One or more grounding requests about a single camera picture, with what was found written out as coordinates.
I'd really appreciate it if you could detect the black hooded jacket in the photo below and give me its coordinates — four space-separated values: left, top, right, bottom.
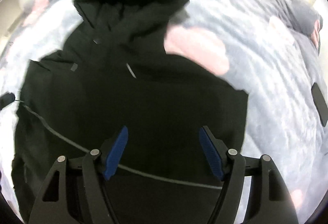
12 0 248 223

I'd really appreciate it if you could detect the black phone on bed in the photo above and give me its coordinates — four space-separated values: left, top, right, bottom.
311 82 328 127

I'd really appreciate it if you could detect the grey floral bed blanket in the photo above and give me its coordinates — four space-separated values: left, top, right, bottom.
1 0 327 223

